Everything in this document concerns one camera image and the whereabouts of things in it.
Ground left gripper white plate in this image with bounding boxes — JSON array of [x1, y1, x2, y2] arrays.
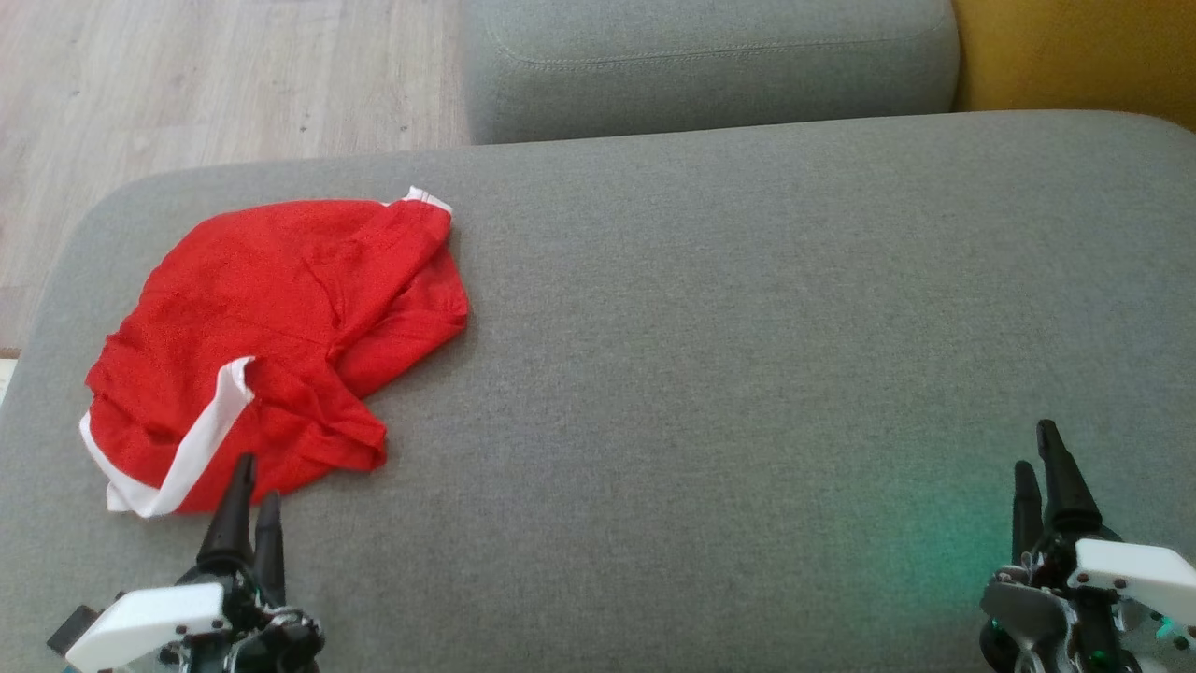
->
[[65, 453, 326, 673]]

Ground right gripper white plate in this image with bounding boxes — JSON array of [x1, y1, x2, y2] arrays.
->
[[979, 419, 1196, 673]]

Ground red shorts with white band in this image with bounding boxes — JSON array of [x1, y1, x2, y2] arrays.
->
[[79, 185, 470, 518]]

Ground wide grey sofa chaise cushion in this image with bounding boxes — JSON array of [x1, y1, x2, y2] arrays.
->
[[0, 110, 1196, 673]]

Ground large yellow sofa backrest cushion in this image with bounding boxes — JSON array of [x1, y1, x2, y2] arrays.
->
[[951, 0, 1196, 132]]

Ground long grey sofa seat cushion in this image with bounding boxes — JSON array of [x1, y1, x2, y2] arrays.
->
[[463, 0, 961, 146]]

